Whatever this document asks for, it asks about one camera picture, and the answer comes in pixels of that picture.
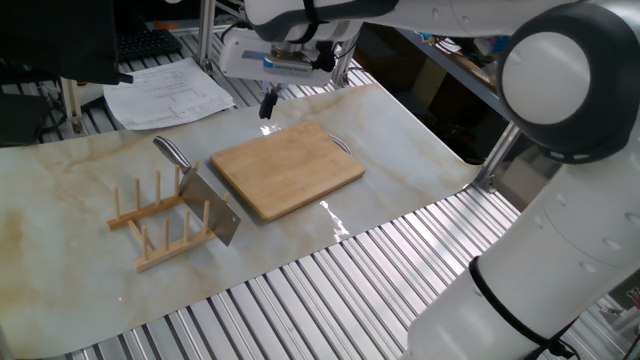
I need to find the wooden peg dish rack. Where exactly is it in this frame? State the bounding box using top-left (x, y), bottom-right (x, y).
top-left (106, 158), bottom-right (231, 274)

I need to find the printed white paper sheet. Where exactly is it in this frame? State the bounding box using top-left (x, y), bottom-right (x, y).
top-left (102, 57), bottom-right (236, 132)

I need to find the black computer keyboard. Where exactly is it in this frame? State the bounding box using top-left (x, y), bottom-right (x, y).
top-left (115, 27), bottom-right (184, 64)

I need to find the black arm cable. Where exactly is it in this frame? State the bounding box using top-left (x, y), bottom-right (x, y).
top-left (219, 0), bottom-right (581, 360)

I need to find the wooden cutting board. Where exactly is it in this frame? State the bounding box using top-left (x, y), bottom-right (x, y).
top-left (209, 120), bottom-right (368, 223)

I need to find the aluminium frame post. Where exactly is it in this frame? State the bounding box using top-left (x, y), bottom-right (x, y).
top-left (329, 29), bottom-right (362, 90)
top-left (472, 121), bottom-right (522, 195)
top-left (59, 77), bottom-right (85, 136)
top-left (197, 0), bottom-right (217, 71)

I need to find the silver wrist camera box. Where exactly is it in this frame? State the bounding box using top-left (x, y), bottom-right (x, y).
top-left (263, 53), bottom-right (314, 78)

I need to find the steel cleaver knife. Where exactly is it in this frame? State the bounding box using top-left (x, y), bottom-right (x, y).
top-left (152, 135), bottom-right (243, 248)

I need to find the marble pattern table mat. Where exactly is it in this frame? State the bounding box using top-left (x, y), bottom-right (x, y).
top-left (0, 82), bottom-right (482, 360)

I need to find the black computer monitor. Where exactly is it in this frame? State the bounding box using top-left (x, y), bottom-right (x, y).
top-left (0, 0), bottom-right (135, 86)

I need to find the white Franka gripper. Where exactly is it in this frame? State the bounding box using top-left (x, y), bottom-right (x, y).
top-left (219, 28), bottom-right (336, 120)

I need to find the black case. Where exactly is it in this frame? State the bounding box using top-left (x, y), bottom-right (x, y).
top-left (0, 92), bottom-right (54, 147)

